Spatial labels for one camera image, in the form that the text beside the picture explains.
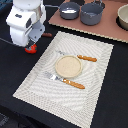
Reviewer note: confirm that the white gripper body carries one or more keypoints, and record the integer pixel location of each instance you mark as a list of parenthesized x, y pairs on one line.
[(26, 26)]

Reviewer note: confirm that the red toy tomato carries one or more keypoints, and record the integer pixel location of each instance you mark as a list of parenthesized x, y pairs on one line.
[(32, 49)]

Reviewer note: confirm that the brown toy sausage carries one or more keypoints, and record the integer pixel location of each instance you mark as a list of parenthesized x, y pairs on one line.
[(47, 35)]

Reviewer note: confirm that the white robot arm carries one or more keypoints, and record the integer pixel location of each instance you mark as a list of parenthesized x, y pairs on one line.
[(31, 5)]

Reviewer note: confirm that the grey frying pan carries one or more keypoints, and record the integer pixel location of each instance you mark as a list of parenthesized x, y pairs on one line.
[(69, 10)]

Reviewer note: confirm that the beige round plate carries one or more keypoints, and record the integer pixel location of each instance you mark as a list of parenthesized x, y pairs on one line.
[(68, 66)]

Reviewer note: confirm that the grey cooking pot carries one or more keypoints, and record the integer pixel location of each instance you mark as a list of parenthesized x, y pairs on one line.
[(91, 13)]

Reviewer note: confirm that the white woven placemat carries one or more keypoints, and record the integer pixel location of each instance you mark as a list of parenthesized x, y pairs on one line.
[(74, 105)]

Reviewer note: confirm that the pink brown board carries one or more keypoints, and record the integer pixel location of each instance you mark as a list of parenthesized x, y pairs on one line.
[(107, 27)]

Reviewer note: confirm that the beige bowl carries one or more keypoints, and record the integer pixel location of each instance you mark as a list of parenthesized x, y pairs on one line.
[(123, 16)]

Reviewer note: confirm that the fork with orange handle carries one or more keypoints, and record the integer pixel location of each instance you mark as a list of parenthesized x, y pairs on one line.
[(66, 81)]

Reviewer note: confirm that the knife with orange handle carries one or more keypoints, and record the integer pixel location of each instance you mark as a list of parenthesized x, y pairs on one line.
[(79, 56)]

